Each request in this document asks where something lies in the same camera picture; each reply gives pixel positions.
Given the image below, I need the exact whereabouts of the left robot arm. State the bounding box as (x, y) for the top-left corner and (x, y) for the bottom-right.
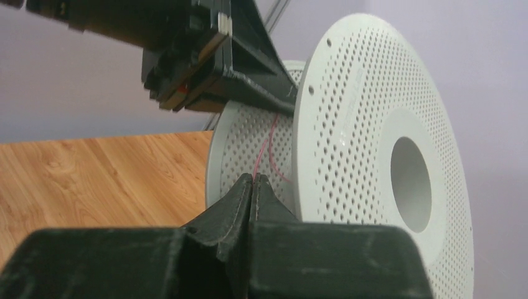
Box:
(4, 0), (298, 116)

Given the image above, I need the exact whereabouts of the thin red wire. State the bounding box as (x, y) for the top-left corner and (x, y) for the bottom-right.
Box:
(252, 113), (293, 184)

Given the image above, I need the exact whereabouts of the grey cable spool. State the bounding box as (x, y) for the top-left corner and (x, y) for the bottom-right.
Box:
(205, 13), (474, 298)

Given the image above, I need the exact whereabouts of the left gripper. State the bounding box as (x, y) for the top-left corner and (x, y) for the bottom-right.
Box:
(141, 0), (299, 116)

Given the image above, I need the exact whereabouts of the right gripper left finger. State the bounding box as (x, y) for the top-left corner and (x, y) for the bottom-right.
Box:
(1, 174), (253, 298)

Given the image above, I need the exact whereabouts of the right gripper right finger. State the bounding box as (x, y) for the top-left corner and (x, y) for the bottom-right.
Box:
(248, 174), (433, 298)

